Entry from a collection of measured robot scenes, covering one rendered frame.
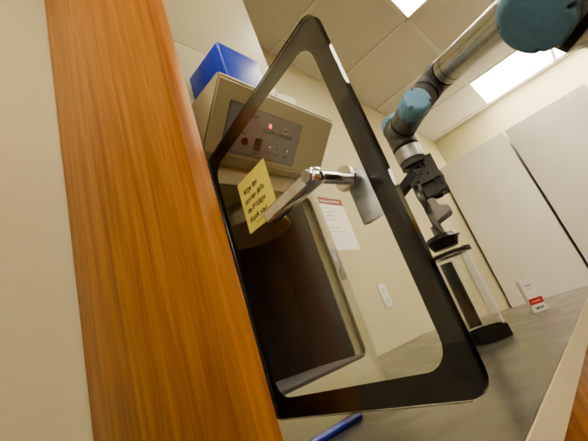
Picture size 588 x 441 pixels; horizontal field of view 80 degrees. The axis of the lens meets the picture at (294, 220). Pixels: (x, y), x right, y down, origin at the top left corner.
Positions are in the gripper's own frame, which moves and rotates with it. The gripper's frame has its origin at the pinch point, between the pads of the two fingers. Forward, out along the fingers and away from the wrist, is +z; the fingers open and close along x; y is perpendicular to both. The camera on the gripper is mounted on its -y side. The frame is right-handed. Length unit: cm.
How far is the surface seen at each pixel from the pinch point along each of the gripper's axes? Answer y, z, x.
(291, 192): -7, 3, -71
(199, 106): -23, -26, -58
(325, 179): -3, 3, -71
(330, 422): -24, 28, -45
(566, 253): 66, 17, 240
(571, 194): 88, -22, 234
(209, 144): -24, -19, -56
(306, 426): -26, 27, -50
